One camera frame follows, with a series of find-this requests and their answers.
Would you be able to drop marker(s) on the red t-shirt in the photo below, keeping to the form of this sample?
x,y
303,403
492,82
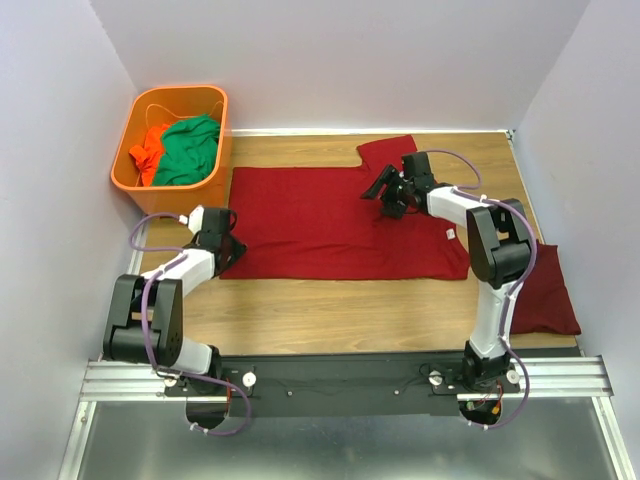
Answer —
x,y
312,223

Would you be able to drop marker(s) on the orange t-shirt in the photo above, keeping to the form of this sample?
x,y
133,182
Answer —
x,y
148,154

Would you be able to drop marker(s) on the green t-shirt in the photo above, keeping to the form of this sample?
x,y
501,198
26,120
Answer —
x,y
190,152

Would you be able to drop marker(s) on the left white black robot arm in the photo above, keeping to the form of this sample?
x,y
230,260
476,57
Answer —
x,y
146,313

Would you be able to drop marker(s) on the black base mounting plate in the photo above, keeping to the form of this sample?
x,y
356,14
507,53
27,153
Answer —
x,y
348,385

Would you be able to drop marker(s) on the aluminium frame rail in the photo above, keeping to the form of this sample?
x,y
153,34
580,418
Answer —
x,y
103,382

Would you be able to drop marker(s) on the orange plastic bin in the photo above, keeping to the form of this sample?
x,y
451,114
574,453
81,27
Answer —
x,y
163,105

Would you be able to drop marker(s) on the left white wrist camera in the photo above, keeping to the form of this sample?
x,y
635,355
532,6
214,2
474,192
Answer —
x,y
194,220

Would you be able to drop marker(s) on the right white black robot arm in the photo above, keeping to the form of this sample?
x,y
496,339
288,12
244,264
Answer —
x,y
502,249

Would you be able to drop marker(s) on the folded dark maroon t-shirt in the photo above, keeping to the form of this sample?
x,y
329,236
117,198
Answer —
x,y
543,304

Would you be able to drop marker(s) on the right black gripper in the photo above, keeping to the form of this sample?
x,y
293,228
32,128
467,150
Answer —
x,y
387,174

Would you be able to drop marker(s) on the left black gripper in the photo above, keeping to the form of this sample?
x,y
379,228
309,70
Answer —
x,y
238,249

